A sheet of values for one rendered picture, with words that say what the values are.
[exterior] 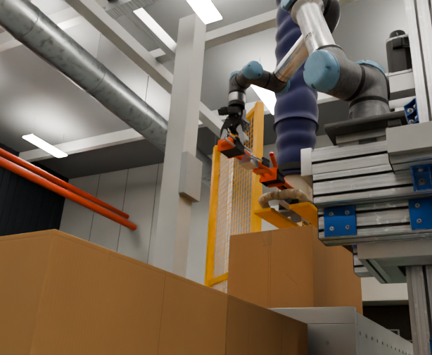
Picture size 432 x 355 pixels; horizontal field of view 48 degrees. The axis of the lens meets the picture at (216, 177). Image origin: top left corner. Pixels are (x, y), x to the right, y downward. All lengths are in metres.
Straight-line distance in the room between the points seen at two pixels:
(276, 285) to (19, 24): 6.27
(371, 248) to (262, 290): 0.71
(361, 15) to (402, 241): 7.72
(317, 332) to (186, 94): 2.20
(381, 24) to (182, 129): 6.29
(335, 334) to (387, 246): 0.51
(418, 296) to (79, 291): 1.01
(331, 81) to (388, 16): 7.68
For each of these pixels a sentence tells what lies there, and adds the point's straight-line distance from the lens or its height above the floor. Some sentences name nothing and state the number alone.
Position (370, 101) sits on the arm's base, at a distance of 1.52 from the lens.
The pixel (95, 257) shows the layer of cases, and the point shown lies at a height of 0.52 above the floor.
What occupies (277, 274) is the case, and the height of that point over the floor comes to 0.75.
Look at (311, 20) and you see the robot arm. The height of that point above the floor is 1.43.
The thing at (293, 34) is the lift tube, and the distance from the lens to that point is 2.82.
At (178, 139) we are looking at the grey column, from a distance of 3.43.
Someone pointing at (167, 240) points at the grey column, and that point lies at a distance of 3.17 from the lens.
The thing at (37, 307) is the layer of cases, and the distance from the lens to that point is 0.82.
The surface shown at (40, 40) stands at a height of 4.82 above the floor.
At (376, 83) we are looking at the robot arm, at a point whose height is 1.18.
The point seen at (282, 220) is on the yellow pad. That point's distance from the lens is 2.43.
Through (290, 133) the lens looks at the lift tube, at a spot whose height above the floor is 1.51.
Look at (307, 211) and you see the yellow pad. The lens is 2.30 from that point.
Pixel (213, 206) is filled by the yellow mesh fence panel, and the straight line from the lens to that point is 3.73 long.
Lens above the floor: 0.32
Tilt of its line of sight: 23 degrees up
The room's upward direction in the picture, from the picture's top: 4 degrees clockwise
